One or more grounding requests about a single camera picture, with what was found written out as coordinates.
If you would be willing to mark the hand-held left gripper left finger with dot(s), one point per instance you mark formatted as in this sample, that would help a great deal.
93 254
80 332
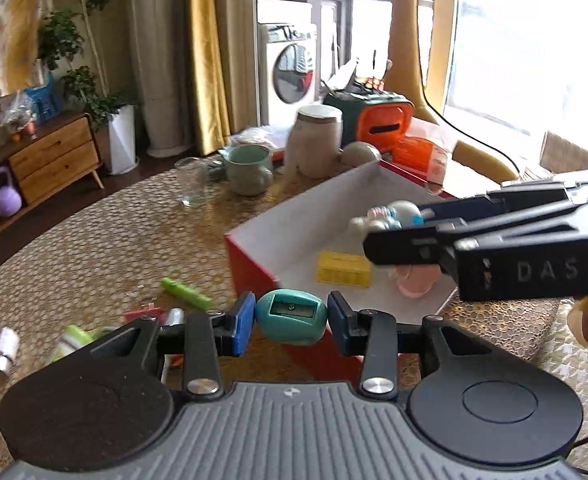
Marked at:
240 324

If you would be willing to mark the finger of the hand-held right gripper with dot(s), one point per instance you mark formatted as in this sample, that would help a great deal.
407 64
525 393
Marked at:
404 249
499 204

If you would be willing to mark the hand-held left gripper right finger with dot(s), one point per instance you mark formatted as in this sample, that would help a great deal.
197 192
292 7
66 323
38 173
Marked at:
338 324

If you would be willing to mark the white blue toy figure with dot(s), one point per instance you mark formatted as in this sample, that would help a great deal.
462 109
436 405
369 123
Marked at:
394 212

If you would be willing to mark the teal pencil sharpener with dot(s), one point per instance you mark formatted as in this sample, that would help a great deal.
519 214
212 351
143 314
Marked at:
291 317

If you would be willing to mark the red cardboard box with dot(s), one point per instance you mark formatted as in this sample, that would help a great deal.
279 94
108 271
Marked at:
314 220

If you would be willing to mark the pink round toy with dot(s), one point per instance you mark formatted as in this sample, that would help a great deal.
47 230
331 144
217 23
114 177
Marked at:
416 282

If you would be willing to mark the yellow ridged block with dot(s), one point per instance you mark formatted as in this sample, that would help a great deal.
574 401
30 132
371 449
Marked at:
343 269

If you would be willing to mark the green cylindrical tube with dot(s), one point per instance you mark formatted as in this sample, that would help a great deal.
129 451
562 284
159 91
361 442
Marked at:
186 294

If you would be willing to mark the small white object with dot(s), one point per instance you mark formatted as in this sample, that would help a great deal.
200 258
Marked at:
174 317

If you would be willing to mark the orange plastic cup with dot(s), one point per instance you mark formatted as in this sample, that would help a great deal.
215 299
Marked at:
419 152

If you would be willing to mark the pink binder clip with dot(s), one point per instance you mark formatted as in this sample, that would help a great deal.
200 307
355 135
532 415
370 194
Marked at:
141 315

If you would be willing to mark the grey round ball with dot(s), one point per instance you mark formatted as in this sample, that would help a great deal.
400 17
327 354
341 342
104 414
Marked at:
360 154

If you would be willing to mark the green orange toaster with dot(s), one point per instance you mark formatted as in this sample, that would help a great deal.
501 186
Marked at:
381 122

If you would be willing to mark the beige lidded jar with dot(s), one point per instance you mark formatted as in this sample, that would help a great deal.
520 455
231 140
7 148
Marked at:
314 142

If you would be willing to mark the clear drinking glass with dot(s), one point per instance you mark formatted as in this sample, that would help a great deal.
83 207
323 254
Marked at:
192 182

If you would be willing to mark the pale green mug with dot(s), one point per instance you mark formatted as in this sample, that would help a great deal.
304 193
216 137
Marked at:
248 170

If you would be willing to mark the green white tube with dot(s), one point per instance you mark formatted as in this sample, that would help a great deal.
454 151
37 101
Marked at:
74 340

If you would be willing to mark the clear plastic packet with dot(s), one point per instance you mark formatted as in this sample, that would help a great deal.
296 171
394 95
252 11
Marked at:
259 139

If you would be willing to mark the white folded paper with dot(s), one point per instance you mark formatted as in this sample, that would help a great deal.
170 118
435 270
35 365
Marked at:
341 76

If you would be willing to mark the white washing machine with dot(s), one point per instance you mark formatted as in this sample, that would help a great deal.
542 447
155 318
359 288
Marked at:
289 75

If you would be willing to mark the white planter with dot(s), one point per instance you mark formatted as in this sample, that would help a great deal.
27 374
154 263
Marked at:
122 140

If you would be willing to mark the white silver small cylinder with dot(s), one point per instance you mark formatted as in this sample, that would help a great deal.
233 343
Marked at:
5 351

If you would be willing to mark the wooden sideboard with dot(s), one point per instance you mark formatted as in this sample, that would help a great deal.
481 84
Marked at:
54 160

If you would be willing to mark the beige sheer curtain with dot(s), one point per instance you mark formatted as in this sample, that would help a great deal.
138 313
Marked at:
236 45

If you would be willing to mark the purple kettlebell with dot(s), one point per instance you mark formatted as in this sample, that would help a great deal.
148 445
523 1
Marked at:
4 197

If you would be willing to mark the white tower air conditioner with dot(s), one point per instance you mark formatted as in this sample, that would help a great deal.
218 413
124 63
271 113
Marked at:
159 60

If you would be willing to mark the yellow curtain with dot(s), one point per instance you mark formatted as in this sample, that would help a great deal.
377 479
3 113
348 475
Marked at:
204 50

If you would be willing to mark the blue plastic stool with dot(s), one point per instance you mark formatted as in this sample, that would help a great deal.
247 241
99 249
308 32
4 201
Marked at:
44 100

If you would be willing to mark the clear plastic bag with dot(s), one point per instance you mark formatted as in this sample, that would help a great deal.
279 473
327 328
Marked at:
16 112

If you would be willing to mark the green potted plant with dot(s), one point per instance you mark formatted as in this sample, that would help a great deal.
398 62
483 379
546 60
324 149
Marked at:
61 35

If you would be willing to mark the yellow hanging cloth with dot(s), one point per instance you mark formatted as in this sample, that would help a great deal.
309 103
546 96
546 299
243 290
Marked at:
26 20

